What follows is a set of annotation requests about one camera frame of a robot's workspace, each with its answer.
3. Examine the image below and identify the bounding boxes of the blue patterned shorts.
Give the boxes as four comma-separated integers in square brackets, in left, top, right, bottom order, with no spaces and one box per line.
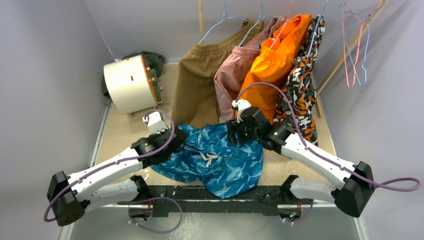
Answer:
[151,123,264,199]

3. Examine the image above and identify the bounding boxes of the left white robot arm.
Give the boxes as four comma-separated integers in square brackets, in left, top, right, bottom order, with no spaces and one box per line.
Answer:
[44,127,187,227]

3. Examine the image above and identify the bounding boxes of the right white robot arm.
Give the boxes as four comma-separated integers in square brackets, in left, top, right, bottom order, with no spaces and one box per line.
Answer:
[227,105,375,218]

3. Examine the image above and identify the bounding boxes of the camouflage patterned shorts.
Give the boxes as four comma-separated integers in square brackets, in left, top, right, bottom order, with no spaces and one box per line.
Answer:
[273,15,326,146]

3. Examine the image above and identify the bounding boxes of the pink shorts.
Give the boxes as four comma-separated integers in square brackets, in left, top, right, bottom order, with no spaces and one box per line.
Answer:
[214,16,287,121]

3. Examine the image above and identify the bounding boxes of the brown shorts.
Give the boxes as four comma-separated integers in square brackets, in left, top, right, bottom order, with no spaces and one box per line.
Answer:
[171,19,264,129]

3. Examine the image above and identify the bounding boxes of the orange shorts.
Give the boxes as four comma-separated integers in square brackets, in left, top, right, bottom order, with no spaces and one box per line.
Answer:
[240,13,312,123]

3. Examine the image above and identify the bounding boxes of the white cylindrical drum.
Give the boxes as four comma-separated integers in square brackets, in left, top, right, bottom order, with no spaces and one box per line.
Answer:
[103,54,163,114]

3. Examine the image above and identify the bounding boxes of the dark green cloth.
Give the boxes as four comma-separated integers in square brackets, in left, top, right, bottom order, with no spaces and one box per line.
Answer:
[100,51,166,98]

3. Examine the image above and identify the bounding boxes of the wooden rack pole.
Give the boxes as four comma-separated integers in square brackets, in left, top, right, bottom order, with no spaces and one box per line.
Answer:
[197,0,205,39]

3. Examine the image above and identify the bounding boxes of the wooden diagonal rack bar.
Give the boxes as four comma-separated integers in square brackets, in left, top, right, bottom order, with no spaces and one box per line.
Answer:
[316,0,392,95]

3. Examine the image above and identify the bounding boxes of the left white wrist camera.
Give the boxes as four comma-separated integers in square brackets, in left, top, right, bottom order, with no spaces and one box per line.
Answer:
[142,111,169,134]

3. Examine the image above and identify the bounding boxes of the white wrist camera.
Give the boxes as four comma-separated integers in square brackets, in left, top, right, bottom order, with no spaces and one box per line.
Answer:
[142,111,169,134]
[231,99,251,117]

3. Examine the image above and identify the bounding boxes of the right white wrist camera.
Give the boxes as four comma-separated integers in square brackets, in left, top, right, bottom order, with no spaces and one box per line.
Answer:
[231,99,251,117]

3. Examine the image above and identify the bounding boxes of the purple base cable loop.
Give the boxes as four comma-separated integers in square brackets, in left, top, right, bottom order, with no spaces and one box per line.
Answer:
[127,196,184,235]

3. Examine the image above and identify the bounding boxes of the aluminium frame rail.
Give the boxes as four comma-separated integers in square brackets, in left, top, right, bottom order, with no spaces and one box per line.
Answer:
[59,103,370,240]

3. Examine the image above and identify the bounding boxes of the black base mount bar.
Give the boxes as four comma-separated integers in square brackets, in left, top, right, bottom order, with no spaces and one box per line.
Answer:
[145,184,312,218]

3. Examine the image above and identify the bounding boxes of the blue wire hanger left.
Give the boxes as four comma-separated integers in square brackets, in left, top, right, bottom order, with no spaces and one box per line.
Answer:
[197,0,248,45]

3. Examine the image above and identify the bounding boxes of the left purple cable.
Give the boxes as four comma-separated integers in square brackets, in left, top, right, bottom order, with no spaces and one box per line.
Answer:
[43,109,176,223]

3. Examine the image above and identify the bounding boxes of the empty blue wire hanger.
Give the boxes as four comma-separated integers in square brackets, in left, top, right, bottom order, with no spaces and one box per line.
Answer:
[337,0,387,88]

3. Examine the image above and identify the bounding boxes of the empty pink wire hanger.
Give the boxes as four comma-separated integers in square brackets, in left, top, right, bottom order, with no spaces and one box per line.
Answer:
[340,0,385,89]

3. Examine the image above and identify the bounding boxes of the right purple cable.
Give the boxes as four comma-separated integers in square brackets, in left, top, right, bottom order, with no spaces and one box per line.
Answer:
[235,81,422,192]

